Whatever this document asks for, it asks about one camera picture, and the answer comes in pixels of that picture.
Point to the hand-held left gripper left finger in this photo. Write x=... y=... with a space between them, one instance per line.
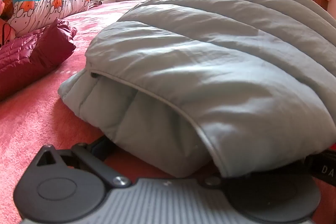
x=89 y=158

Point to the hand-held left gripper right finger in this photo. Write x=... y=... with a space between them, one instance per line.
x=212 y=182

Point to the grey down jacket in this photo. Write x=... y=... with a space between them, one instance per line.
x=197 y=56

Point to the pink printed bed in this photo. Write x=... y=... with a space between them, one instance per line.
x=39 y=113

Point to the maroon down jacket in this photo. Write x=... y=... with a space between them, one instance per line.
x=31 y=61

